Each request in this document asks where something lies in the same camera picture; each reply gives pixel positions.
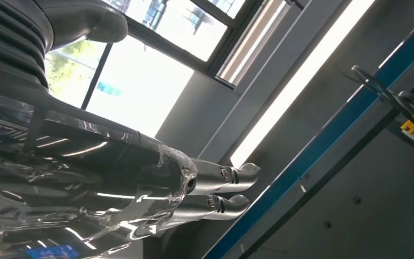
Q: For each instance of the green tree outside window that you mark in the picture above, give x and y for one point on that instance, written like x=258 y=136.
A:
x=67 y=60

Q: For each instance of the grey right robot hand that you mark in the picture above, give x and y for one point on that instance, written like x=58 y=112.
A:
x=67 y=178

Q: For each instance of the long white ceiling light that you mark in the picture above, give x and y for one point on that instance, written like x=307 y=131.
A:
x=300 y=78

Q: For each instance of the beige roller blind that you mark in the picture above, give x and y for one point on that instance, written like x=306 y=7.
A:
x=253 y=39

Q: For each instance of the blue metal beam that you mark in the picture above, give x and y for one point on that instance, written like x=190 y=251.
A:
x=317 y=146

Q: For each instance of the dark window frame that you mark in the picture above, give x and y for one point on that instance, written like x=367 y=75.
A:
x=173 y=52

